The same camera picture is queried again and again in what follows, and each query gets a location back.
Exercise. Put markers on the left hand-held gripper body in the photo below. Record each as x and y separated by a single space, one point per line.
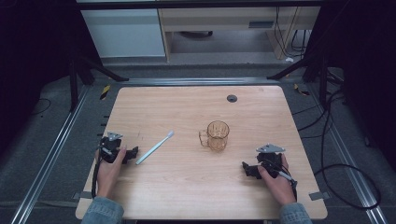
109 149

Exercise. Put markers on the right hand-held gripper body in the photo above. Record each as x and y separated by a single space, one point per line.
268 158

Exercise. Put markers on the person's left hand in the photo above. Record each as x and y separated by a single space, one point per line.
107 177

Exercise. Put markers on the person's right hand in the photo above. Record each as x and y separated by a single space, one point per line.
280 186

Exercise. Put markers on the light blue toothbrush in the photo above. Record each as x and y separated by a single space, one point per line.
154 148

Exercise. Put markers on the clear amber plastic cup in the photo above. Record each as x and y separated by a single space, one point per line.
217 137

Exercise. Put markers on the grey tape piece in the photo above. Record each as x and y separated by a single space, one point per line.
319 196
81 195

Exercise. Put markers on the yellow black tape strip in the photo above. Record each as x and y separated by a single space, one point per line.
300 90
105 92

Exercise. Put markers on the grey round table grommet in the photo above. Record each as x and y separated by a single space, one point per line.
232 98

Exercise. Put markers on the black metal stand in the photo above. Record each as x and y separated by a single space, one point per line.
73 84
323 84

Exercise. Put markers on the white plug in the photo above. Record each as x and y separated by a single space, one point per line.
289 59

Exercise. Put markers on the white cabinet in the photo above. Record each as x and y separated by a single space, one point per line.
124 34

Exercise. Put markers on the dark curtain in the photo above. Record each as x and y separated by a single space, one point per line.
34 56
364 62

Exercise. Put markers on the aluminium floor rail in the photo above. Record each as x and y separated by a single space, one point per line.
199 81
351 174
53 155

